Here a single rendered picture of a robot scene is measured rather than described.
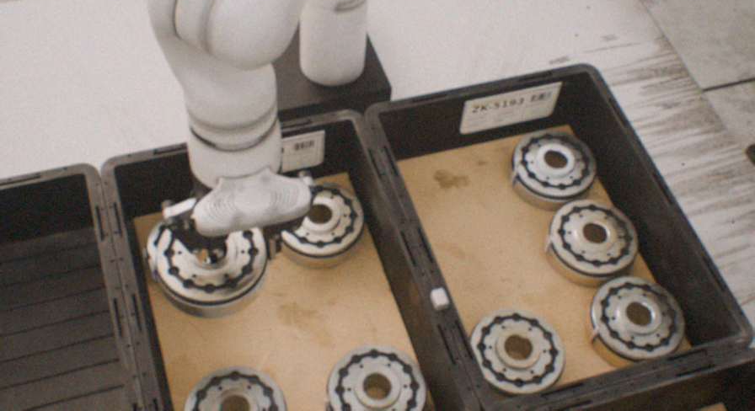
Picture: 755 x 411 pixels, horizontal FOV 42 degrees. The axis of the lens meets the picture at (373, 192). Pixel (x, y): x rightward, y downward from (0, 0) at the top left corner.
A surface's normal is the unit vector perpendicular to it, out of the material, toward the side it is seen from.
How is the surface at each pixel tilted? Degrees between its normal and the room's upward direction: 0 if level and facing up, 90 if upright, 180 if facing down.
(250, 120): 88
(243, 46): 72
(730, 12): 0
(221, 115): 85
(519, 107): 90
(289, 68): 1
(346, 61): 88
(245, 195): 6
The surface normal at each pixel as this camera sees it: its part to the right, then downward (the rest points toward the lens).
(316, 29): -0.48, 0.68
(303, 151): 0.30, 0.78
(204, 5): -0.33, 0.08
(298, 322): 0.07, -0.58
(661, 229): -0.95, 0.21
